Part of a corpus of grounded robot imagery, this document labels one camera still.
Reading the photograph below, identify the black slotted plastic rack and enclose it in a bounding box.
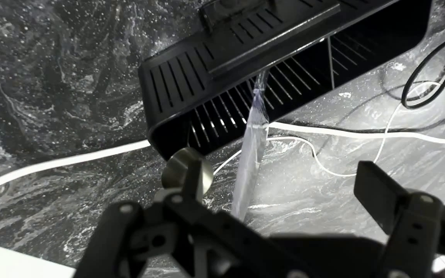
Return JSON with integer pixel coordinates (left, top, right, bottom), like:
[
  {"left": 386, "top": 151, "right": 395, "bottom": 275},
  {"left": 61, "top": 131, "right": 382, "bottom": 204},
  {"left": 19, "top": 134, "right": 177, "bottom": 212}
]
[{"left": 138, "top": 0, "right": 434, "bottom": 161}]

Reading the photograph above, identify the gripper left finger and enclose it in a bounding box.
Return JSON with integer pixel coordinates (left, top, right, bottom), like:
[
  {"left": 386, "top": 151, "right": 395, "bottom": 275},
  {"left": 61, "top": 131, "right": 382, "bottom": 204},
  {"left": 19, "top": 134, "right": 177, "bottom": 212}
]
[{"left": 73, "top": 158, "right": 287, "bottom": 278}]

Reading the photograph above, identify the thick white cable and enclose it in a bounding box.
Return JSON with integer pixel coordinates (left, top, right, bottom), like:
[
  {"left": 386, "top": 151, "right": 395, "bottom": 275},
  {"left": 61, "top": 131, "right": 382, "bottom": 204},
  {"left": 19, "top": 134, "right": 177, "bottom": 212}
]
[{"left": 0, "top": 121, "right": 445, "bottom": 196}]

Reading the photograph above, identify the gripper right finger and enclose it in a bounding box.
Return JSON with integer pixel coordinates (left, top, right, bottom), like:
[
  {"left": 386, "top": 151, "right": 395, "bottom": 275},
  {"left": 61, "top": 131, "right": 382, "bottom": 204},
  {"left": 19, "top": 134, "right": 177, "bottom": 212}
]
[{"left": 353, "top": 161, "right": 445, "bottom": 278}]

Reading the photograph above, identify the black cable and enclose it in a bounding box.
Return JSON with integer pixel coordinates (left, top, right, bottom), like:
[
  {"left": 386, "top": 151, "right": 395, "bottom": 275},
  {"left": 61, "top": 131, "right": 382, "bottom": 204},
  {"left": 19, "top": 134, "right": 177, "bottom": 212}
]
[{"left": 401, "top": 29, "right": 445, "bottom": 110}]

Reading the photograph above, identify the clear plastic cake spatula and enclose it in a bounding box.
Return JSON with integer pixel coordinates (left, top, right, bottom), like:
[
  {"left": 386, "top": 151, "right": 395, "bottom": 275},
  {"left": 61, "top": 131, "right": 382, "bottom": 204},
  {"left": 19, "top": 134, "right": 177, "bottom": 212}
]
[{"left": 230, "top": 71, "right": 270, "bottom": 223}]

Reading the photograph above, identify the thin white cable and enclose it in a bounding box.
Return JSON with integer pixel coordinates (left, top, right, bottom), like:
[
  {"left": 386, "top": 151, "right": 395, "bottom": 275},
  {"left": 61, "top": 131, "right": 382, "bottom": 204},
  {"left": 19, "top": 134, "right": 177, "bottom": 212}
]
[{"left": 212, "top": 80, "right": 445, "bottom": 178}]

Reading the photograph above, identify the silver round metal knob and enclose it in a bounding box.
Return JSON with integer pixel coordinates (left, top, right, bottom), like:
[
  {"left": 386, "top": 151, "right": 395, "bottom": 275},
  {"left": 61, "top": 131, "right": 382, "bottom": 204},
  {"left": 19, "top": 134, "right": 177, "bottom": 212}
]
[{"left": 161, "top": 147, "right": 214, "bottom": 196}]

